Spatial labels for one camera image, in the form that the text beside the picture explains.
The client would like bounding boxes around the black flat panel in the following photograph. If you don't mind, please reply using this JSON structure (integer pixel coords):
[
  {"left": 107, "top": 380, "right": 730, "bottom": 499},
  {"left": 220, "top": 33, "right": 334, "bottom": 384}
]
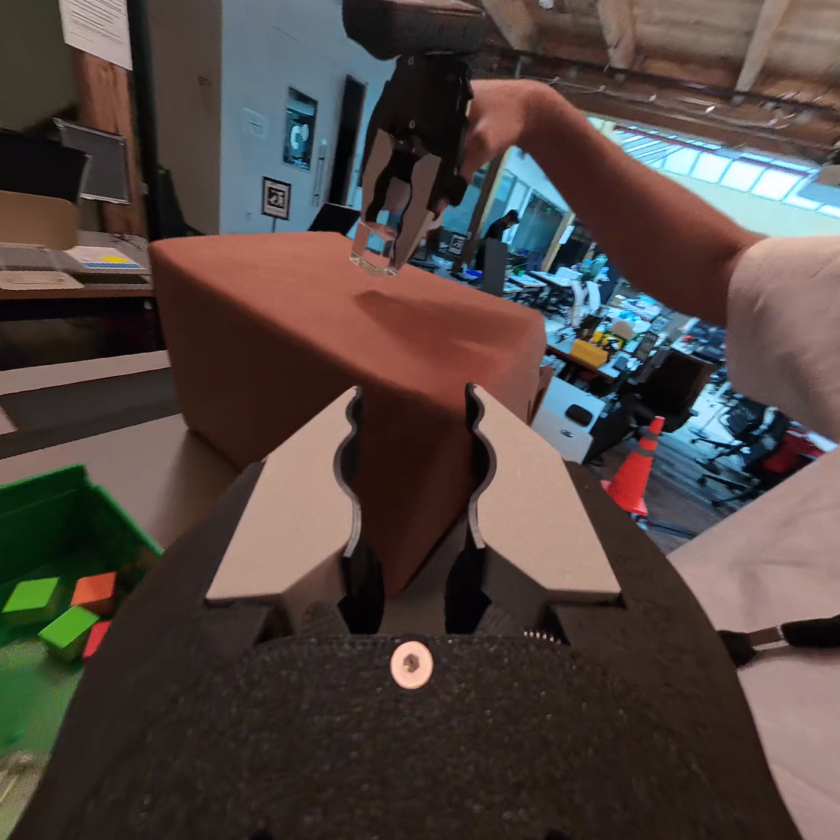
[{"left": 0, "top": 131, "right": 89, "bottom": 198}]

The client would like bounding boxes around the green plastic bin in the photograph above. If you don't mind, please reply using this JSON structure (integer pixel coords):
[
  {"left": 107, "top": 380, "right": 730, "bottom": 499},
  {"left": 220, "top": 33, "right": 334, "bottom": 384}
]
[{"left": 0, "top": 465, "right": 164, "bottom": 840}]

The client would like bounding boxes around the orange wooden cube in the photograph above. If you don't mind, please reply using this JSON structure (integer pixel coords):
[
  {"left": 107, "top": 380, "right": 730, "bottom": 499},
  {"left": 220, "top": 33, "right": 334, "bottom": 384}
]
[{"left": 71, "top": 571, "right": 119, "bottom": 614}]

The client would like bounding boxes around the light grey desk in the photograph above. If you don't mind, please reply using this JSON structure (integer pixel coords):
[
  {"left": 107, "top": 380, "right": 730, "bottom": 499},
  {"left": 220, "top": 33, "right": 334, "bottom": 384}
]
[
  {"left": 0, "top": 351, "right": 490, "bottom": 636},
  {"left": 532, "top": 377, "right": 608, "bottom": 466}
]

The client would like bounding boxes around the black leaning panel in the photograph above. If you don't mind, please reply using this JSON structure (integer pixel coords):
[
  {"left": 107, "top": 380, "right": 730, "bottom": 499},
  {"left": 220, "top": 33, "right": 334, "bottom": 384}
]
[{"left": 482, "top": 239, "right": 509, "bottom": 296}]

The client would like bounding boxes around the black leaning board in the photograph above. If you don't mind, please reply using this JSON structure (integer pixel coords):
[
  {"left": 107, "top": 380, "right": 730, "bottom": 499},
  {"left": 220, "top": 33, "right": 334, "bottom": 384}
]
[{"left": 308, "top": 203, "right": 362, "bottom": 235}]

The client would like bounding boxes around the person's right hand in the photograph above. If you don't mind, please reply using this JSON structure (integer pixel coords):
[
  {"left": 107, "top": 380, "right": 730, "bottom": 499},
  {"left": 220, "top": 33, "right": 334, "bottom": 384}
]
[{"left": 461, "top": 79, "right": 560, "bottom": 181}]

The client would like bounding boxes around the framed dark screen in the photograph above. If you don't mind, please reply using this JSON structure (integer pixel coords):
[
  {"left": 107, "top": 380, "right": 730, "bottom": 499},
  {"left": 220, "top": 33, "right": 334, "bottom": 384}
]
[{"left": 52, "top": 118, "right": 131, "bottom": 204}]

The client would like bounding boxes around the green wooden cube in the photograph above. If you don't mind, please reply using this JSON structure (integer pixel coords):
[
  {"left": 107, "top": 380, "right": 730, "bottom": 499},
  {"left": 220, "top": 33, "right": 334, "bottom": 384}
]
[
  {"left": 37, "top": 605, "right": 101, "bottom": 662},
  {"left": 2, "top": 576, "right": 63, "bottom": 624}
]

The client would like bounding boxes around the person's right forearm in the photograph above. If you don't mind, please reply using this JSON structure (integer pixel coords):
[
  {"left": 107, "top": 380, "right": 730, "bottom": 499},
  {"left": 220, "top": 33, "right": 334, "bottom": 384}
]
[{"left": 518, "top": 84, "right": 765, "bottom": 326}]

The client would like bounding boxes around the orange traffic cone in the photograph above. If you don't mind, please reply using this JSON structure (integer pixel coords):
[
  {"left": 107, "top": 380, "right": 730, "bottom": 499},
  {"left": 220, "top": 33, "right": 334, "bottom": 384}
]
[{"left": 607, "top": 415, "right": 665, "bottom": 519}]

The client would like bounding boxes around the brown edged grey table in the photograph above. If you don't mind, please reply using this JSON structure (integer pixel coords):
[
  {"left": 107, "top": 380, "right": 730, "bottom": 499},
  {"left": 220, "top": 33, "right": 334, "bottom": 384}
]
[{"left": 0, "top": 230, "right": 155, "bottom": 301}]

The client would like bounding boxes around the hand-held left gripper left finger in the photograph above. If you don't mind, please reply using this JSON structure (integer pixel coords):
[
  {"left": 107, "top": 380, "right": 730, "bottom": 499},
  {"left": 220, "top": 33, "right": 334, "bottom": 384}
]
[{"left": 204, "top": 386, "right": 363, "bottom": 626}]

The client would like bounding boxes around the wooden panel on clear stand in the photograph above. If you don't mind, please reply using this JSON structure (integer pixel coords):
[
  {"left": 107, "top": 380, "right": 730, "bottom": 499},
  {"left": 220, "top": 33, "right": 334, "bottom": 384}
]
[{"left": 0, "top": 190, "right": 86, "bottom": 291}]

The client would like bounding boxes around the clear acrylic cube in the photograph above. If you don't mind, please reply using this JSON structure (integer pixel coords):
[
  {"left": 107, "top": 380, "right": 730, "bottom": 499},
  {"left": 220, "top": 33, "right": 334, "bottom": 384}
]
[{"left": 349, "top": 220, "right": 403, "bottom": 277}]

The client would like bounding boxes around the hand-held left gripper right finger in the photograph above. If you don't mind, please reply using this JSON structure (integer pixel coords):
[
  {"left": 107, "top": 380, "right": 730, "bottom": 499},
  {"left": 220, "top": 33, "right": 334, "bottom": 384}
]
[{"left": 465, "top": 384, "right": 622, "bottom": 626}]

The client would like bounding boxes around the rust brown felt bag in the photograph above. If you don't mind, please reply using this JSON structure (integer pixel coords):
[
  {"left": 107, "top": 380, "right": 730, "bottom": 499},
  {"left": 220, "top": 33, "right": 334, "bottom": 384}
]
[{"left": 147, "top": 231, "right": 554, "bottom": 595}]

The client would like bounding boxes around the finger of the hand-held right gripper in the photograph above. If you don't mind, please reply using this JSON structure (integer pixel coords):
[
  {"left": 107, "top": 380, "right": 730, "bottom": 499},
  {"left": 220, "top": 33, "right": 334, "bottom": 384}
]
[
  {"left": 358, "top": 126, "right": 396, "bottom": 227},
  {"left": 392, "top": 153, "right": 446, "bottom": 273}
]

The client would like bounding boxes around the black badge reel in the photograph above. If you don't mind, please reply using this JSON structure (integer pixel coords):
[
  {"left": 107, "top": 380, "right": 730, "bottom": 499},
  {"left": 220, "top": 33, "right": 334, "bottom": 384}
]
[{"left": 718, "top": 616, "right": 840, "bottom": 667}]

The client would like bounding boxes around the black pole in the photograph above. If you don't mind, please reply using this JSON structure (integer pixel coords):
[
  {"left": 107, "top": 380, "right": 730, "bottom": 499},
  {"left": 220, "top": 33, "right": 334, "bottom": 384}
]
[{"left": 128, "top": 0, "right": 166, "bottom": 240}]

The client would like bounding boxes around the white wall paper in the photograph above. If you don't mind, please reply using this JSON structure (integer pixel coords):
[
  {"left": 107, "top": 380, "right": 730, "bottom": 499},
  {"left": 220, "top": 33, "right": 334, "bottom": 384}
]
[{"left": 58, "top": 0, "right": 134, "bottom": 70}]

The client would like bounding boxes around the yellow blue card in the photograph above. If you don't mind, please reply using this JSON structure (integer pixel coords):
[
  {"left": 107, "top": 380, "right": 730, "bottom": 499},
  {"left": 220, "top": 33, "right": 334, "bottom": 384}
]
[{"left": 69, "top": 246, "right": 151, "bottom": 275}]

